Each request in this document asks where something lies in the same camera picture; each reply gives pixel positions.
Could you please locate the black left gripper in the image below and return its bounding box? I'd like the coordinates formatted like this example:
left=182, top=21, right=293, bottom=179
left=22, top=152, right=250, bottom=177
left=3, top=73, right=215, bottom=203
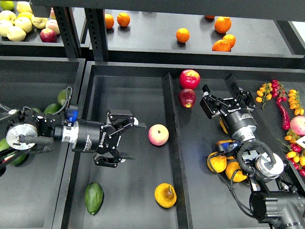
left=72, top=109, right=147, bottom=167

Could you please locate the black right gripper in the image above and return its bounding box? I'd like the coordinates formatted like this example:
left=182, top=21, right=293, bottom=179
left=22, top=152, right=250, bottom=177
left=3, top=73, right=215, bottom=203
left=200, top=76, right=257, bottom=141

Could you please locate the dark green avocado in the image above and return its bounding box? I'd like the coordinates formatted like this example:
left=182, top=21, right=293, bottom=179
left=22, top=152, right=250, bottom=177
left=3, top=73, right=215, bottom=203
left=84, top=182, right=104, bottom=215

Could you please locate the yellow pear brown spot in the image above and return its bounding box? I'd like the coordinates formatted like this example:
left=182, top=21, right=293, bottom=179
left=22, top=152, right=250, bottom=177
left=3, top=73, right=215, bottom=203
left=154, top=183, right=177, bottom=208

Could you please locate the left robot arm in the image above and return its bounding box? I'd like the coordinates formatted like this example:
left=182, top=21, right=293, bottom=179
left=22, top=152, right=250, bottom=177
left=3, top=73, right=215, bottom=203
left=0, top=86, right=146, bottom=175

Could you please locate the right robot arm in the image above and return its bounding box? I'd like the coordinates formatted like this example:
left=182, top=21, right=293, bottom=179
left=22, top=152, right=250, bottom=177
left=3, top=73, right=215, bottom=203
left=200, top=75, right=305, bottom=229

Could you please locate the yellow pear with stem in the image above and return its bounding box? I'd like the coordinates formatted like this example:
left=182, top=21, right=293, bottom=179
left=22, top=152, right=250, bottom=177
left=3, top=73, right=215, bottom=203
left=219, top=118, right=228, bottom=134

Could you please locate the yellow pear lower left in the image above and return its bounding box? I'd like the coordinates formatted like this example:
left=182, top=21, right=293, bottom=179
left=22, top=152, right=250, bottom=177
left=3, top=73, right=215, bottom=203
left=207, top=152, right=227, bottom=173

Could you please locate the yellow pear brown end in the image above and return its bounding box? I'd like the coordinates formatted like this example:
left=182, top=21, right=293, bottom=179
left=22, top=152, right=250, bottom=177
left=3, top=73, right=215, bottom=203
left=225, top=161, right=248, bottom=183

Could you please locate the green avocado top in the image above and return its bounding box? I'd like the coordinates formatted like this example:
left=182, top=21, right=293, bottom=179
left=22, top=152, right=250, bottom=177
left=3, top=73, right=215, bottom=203
left=57, top=88, right=71, bottom=107

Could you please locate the green avocado upper middle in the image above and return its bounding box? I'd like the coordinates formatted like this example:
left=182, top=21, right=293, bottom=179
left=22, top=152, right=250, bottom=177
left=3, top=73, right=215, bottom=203
left=44, top=103, right=62, bottom=114

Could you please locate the green avocado round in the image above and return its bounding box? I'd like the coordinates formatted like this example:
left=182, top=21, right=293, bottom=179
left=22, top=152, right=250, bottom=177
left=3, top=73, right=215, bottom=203
left=31, top=107, right=41, bottom=114

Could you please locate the green avocado bottom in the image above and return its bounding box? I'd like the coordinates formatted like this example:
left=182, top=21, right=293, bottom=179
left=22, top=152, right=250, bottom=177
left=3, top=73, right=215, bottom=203
left=10, top=154, right=28, bottom=166

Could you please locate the light green avocado edge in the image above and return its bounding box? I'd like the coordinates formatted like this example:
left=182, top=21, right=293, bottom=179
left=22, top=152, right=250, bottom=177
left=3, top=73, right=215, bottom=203
left=0, top=138, right=10, bottom=151

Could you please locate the orange cherry tomato bunch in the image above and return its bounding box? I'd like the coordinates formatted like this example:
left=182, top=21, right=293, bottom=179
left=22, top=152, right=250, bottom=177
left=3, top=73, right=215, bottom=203
left=255, top=83, right=273, bottom=109

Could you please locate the pink apple centre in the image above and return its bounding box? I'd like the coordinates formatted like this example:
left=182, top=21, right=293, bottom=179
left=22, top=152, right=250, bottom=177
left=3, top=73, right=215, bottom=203
left=148, top=124, right=169, bottom=146

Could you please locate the dark red apple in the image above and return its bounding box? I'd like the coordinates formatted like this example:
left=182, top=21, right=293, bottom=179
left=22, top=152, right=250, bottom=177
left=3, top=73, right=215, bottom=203
left=178, top=89, right=196, bottom=108

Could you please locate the bright red apple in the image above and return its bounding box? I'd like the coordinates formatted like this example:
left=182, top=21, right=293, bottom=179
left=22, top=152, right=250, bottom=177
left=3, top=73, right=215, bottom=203
left=179, top=69, right=201, bottom=90

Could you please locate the red cherry tomato bunch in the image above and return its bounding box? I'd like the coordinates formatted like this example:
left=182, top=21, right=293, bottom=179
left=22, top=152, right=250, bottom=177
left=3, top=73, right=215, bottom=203
left=271, top=79, right=287, bottom=103

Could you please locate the orange front right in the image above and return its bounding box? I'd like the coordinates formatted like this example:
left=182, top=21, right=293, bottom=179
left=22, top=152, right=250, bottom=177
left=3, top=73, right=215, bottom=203
left=212, top=39, right=231, bottom=52

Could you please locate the red chili pepper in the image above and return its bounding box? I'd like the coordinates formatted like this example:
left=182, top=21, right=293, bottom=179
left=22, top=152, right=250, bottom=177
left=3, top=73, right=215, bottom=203
left=276, top=97, right=290, bottom=130

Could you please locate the yellow cherry tomato bunch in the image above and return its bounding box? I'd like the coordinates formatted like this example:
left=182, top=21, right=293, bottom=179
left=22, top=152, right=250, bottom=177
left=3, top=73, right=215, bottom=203
left=288, top=89, right=305, bottom=116

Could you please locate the orange right small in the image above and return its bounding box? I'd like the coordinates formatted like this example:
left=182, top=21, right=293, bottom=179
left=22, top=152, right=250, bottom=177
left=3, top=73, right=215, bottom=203
left=223, top=34, right=236, bottom=48

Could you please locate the pink apple right edge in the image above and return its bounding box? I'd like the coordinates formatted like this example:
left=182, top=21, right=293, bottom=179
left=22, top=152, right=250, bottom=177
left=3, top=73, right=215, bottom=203
left=290, top=116, right=305, bottom=136

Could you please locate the black centre tray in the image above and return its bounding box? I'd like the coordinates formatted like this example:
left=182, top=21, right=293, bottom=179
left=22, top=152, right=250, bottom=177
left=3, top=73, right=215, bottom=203
left=52, top=61, right=305, bottom=229

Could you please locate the black tray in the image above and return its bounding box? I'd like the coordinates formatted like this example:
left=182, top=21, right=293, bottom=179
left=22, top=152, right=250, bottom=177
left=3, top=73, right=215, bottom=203
left=52, top=61, right=305, bottom=229
left=0, top=56, right=85, bottom=229

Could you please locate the large orange upper right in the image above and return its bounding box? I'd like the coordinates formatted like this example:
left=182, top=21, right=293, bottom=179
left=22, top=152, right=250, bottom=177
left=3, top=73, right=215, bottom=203
left=214, top=16, right=232, bottom=34

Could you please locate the mixed cherry tomatoes lower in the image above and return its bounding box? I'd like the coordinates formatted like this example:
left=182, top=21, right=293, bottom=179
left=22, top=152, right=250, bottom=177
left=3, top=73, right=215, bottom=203
left=277, top=129, right=305, bottom=177

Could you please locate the orange centre shelf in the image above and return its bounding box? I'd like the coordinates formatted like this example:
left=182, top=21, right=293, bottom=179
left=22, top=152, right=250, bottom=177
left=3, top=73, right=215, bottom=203
left=176, top=28, right=190, bottom=43

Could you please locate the orange under top shelf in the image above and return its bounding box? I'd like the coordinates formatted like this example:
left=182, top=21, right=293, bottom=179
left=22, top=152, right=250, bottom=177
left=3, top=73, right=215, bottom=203
left=205, top=15, right=215, bottom=20

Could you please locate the black left tray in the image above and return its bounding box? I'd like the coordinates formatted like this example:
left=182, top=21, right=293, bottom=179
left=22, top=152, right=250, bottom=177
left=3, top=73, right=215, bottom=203
left=0, top=56, right=85, bottom=229

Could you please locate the orange upper left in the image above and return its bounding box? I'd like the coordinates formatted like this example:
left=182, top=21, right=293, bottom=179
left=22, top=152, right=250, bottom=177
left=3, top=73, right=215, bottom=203
left=117, top=12, right=131, bottom=27

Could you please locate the red apple on shelf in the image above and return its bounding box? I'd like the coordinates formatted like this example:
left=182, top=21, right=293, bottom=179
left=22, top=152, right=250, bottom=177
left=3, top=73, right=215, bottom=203
left=40, top=28, right=57, bottom=43

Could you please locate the pale yellow apple front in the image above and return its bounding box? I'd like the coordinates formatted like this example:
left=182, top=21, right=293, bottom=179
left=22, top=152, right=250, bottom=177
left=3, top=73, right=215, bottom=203
left=7, top=26, right=26, bottom=42

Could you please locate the green lime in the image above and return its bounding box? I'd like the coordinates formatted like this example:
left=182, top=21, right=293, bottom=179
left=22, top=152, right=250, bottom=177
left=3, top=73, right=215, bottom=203
left=0, top=0, right=15, bottom=11

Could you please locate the orange at post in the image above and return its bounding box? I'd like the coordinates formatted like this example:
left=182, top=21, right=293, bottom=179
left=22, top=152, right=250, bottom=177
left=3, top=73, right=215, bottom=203
left=104, top=13, right=114, bottom=29

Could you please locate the black shelf post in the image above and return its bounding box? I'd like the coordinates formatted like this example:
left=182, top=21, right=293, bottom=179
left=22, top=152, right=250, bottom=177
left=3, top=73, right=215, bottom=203
left=84, top=8, right=109, bottom=62

